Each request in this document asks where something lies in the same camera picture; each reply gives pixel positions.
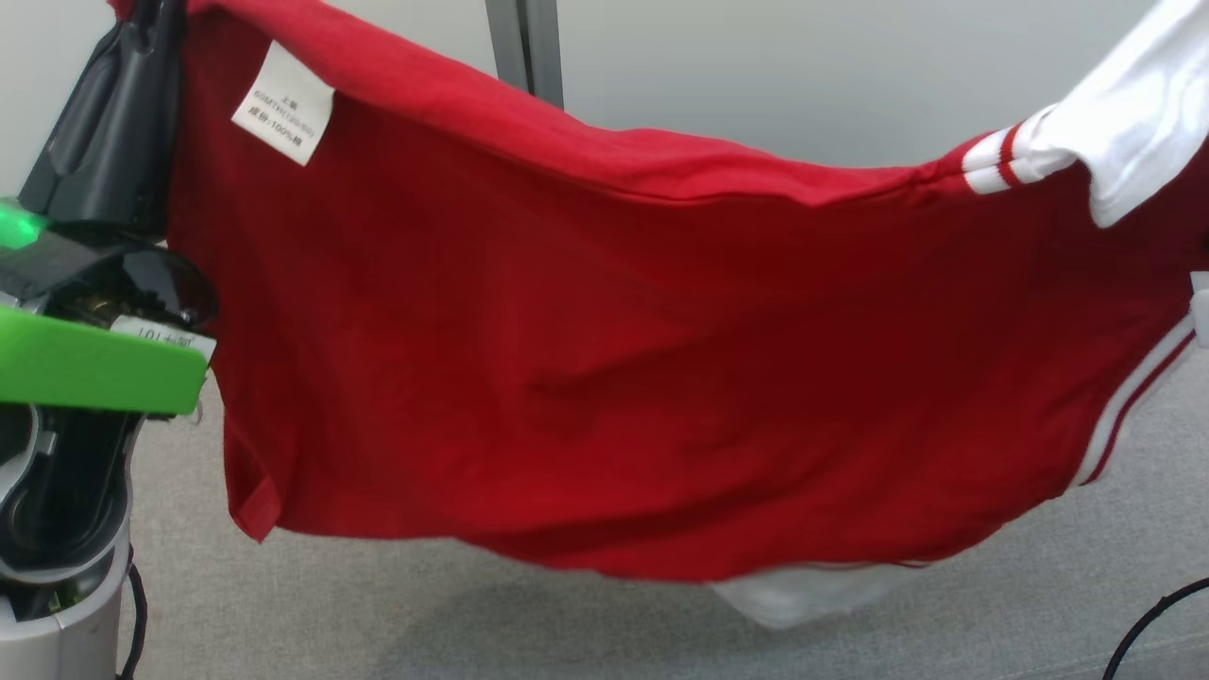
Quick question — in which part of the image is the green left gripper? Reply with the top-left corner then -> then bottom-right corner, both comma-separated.
0,0 -> 211,417

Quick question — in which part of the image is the red jersey with black lettering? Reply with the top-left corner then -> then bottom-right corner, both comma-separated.
109,0 -> 1209,632

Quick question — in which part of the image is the black round left gripper motor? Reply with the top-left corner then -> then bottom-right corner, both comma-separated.
104,247 -> 220,332

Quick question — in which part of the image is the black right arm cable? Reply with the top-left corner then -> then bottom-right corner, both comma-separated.
1103,578 -> 1209,680

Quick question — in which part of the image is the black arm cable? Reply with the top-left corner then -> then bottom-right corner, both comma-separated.
1103,578 -> 1209,680
115,565 -> 149,680

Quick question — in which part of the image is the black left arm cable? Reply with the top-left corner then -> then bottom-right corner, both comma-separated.
115,565 -> 149,680

